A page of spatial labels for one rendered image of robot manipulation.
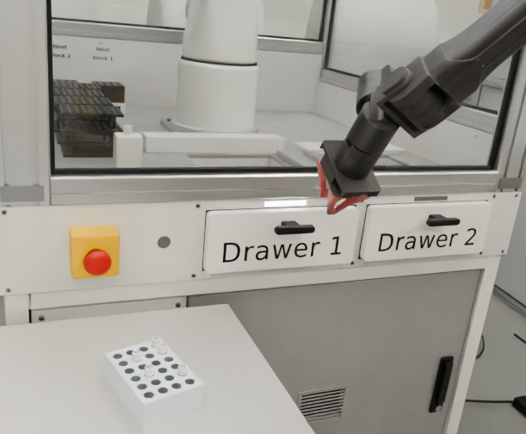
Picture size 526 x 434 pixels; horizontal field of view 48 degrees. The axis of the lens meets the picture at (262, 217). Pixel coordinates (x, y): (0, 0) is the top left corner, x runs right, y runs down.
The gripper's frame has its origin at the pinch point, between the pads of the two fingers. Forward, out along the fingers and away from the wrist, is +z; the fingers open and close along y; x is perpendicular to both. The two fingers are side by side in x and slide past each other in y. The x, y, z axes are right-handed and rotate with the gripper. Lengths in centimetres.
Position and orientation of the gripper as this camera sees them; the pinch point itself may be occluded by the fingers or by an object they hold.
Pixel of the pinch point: (329, 201)
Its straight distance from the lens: 95.1
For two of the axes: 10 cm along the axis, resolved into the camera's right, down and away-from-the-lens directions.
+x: -9.2, 0.5, -3.9
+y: -2.6, -8.1, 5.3
